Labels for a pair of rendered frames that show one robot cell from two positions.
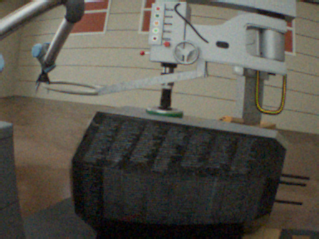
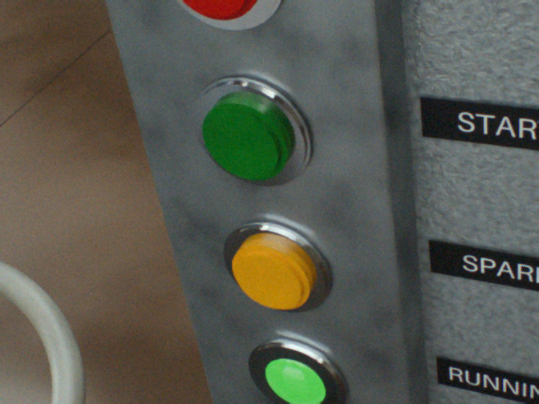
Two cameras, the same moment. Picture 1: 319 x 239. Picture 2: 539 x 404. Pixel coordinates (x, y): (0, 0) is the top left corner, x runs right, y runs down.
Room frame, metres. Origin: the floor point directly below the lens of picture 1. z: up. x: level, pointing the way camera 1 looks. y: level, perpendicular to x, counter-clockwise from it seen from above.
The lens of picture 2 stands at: (1.78, -0.01, 1.62)
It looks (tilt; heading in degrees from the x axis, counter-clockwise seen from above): 38 degrees down; 18
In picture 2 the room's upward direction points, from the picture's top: 10 degrees counter-clockwise
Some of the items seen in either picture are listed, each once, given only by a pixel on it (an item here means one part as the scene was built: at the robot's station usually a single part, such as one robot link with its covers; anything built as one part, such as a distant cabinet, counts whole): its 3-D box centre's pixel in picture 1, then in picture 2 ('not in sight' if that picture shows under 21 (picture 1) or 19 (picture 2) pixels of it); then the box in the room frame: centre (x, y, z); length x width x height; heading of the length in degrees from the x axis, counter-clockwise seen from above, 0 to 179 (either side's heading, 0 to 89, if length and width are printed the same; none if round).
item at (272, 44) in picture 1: (272, 46); not in sight; (1.98, -0.67, 1.39); 0.19 x 0.19 x 0.20
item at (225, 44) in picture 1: (233, 43); not in sight; (2.02, -0.41, 1.35); 0.74 x 0.23 x 0.49; 78
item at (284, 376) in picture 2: not in sight; (297, 377); (2.00, 0.07, 1.37); 0.02 x 0.01 x 0.02; 78
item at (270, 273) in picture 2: not in sight; (274, 271); (2.00, 0.07, 1.42); 0.03 x 0.01 x 0.03; 78
